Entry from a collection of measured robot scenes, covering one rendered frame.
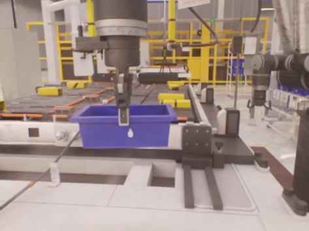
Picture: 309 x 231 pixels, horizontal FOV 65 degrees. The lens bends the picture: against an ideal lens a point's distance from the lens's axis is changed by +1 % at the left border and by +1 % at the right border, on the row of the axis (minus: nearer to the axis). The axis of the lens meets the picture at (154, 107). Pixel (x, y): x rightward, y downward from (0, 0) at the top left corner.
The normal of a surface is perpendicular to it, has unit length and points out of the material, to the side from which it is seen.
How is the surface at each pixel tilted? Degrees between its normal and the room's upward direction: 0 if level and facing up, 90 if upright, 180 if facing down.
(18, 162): 90
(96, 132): 95
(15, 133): 90
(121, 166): 90
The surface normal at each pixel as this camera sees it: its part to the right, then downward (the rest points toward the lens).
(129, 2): 0.36, 0.18
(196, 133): -0.10, 0.20
